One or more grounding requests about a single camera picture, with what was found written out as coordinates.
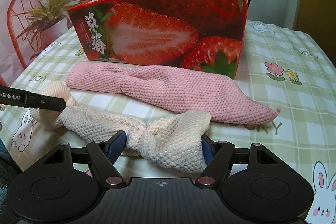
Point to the red strawberry cardboard box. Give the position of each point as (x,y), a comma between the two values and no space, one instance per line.
(201,35)

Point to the cream waffle towel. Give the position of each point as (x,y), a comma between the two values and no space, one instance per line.
(168,142)

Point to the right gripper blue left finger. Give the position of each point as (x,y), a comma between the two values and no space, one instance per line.
(102,157)

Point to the wooden door panel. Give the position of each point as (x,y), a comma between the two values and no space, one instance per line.
(317,18)

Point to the green checked bunny tablecloth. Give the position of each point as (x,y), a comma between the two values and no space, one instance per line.
(278,67)

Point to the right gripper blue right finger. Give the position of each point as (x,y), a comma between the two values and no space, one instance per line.
(217,156)

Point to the pink waffle towel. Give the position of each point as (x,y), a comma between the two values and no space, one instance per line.
(174,89)

